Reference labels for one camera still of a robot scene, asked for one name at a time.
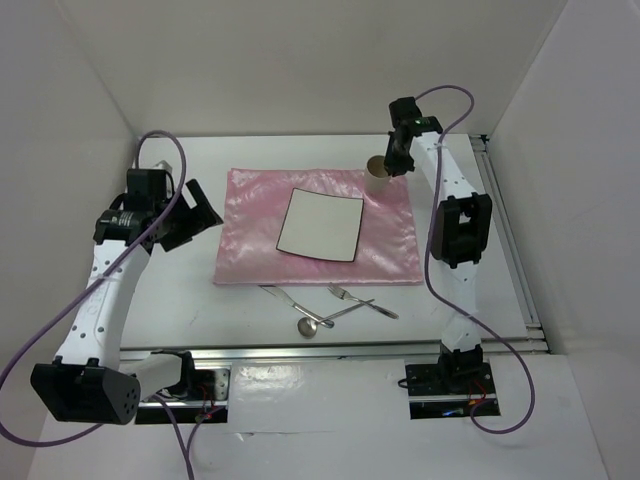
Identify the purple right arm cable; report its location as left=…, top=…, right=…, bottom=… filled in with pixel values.
left=412, top=85, right=539, bottom=435

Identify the silver spoon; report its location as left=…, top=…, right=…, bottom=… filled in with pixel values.
left=296, top=299, right=374, bottom=339

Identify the pink rose satin cloth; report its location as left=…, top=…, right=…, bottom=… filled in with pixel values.
left=213, top=169, right=423, bottom=285

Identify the beige paper cup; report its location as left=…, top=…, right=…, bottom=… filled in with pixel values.
left=364, top=155, right=391, bottom=195

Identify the silver table knife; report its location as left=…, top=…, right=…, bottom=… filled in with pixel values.
left=260, top=285, right=334, bottom=328

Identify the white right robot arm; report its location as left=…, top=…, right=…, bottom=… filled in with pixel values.
left=384, top=97, right=493, bottom=393

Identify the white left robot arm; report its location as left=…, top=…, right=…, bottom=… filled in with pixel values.
left=30, top=168, right=223, bottom=425

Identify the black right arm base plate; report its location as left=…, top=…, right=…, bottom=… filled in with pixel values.
left=397, top=362, right=501, bottom=420

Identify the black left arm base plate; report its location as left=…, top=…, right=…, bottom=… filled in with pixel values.
left=157, top=367, right=231, bottom=425

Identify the aluminium right side rail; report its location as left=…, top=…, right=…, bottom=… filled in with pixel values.
left=469, top=135, right=548, bottom=347

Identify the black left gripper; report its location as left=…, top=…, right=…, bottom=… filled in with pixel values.
left=155, top=179, right=222, bottom=252

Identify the white square plate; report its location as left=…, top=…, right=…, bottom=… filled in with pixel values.
left=276, top=188, right=364, bottom=263

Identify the silver fork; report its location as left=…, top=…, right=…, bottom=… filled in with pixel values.
left=327, top=284, right=399, bottom=320

